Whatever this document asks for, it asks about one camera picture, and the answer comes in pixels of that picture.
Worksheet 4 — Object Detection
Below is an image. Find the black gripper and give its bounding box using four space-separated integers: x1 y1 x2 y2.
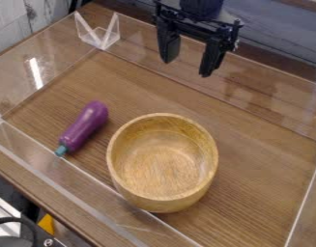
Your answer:
155 0 243 77

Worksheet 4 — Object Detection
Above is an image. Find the purple toy eggplant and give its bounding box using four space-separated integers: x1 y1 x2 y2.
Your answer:
54 100 109 156

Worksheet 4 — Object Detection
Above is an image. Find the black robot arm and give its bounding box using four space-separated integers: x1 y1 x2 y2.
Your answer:
155 0 245 77

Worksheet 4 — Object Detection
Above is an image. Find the brown wooden bowl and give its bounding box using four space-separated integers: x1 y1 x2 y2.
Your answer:
106 113 219 213

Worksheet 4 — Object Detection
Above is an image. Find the yellow label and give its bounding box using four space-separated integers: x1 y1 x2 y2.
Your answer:
38 214 54 234

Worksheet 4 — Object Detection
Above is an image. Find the grey metal base with bolt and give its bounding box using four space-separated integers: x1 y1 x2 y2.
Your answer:
0 206 93 247

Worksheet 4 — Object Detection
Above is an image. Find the clear acrylic corner bracket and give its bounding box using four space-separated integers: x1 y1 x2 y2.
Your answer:
74 13 121 50

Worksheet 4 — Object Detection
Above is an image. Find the clear acrylic tray wall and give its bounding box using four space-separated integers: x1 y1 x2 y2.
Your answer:
0 5 316 247

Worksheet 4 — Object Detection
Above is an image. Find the black cable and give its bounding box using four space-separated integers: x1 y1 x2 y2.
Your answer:
0 216 39 247

